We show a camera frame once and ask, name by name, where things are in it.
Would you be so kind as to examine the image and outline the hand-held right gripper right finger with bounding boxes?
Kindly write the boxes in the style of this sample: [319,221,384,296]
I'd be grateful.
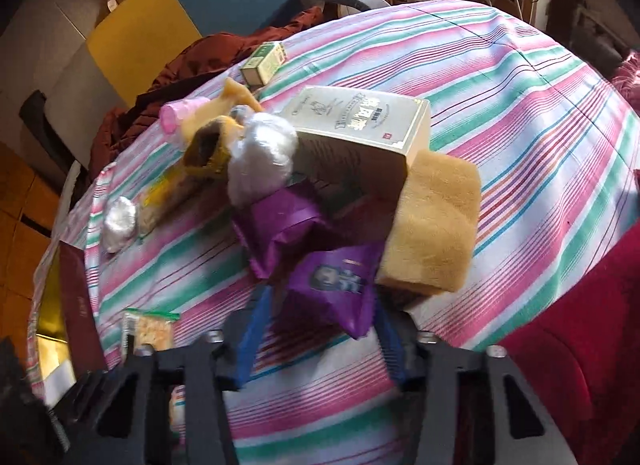
[372,302,578,465]

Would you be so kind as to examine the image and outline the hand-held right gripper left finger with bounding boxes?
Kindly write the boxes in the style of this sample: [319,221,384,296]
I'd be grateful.
[55,286,274,465]

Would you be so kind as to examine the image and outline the purple snack packet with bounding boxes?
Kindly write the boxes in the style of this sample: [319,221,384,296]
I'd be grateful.
[285,242,383,341]
[232,180,346,281]

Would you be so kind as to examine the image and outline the cracker snack packet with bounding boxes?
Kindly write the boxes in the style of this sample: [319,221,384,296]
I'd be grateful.
[137,165,211,238]
[120,309,181,361]

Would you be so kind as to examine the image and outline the gold tin box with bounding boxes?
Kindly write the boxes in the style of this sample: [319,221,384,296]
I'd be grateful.
[30,240,108,406]

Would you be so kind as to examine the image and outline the large yellow sponge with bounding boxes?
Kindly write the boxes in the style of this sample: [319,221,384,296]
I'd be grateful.
[375,147,482,296]

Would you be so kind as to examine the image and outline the small white plastic bag ball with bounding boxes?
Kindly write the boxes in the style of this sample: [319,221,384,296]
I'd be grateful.
[102,195,138,253]

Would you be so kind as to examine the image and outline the beige cardboard box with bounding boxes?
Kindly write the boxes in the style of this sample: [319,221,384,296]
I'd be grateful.
[277,86,432,200]

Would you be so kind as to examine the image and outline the orange wooden cabinet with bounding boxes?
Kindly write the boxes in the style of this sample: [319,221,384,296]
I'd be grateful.
[0,142,76,346]

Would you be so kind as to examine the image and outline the large white plastic bag ball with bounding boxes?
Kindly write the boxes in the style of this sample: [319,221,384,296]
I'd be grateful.
[227,105,298,208]

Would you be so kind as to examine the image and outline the red cloth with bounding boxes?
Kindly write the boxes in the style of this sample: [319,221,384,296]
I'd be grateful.
[492,225,640,465]

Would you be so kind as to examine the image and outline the yellow knit sock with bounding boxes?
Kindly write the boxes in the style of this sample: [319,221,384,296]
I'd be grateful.
[181,100,251,180]

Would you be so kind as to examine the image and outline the pink plastic cup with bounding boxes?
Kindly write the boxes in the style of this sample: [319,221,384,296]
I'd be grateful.
[160,97,211,136]

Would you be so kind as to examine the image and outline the small yellow sponge piece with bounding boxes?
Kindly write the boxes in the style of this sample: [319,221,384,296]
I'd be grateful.
[222,77,263,114]

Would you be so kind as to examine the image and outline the black roll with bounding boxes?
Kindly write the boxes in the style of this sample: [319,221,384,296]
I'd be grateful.
[19,90,73,176]

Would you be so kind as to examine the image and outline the small green box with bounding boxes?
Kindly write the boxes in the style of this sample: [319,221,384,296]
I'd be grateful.
[240,41,288,86]

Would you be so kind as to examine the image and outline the rust brown jacket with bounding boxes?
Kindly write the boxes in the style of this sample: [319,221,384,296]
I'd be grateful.
[90,7,326,176]

